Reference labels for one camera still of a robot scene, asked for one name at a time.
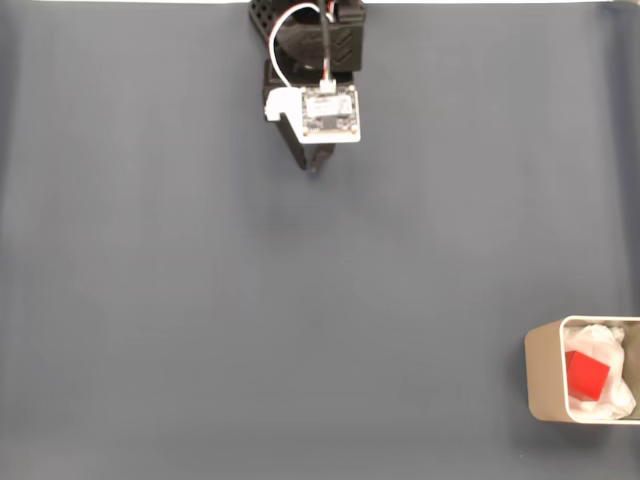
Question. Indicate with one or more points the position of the dark blue mat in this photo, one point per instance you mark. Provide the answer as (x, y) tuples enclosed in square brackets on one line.
[(300, 300)]

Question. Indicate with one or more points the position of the red cube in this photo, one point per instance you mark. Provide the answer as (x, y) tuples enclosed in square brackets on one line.
[(587, 375)]

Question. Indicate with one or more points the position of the white wrist camera board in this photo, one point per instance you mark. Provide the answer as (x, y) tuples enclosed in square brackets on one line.
[(330, 112)]

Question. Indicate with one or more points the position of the beige metal box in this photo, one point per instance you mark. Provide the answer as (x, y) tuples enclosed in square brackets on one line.
[(542, 375)]

